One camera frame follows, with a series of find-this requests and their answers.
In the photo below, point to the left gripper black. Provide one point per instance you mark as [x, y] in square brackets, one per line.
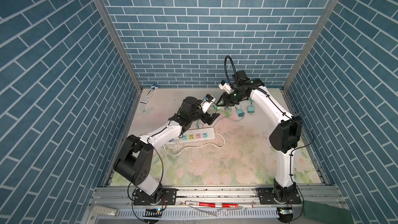
[211, 118]

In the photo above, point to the blue white small box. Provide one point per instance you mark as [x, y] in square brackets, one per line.
[149, 94]

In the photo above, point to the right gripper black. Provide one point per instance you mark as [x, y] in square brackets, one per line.
[225, 100]

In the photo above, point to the teal plug adapter right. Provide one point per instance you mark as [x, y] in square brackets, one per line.
[250, 110]

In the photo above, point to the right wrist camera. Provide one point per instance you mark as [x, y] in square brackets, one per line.
[225, 86]

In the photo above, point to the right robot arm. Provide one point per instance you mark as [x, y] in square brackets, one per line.
[287, 128]

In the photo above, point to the green charger adapter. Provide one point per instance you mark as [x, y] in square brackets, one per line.
[216, 107]

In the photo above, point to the beige remote box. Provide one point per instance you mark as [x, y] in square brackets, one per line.
[101, 210]

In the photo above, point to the white power strip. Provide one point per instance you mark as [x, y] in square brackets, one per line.
[196, 135]

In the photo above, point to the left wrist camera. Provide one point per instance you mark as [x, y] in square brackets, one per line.
[206, 103]

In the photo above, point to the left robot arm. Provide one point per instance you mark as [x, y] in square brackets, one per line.
[134, 159]

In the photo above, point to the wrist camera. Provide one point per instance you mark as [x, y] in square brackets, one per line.
[225, 86]
[206, 103]

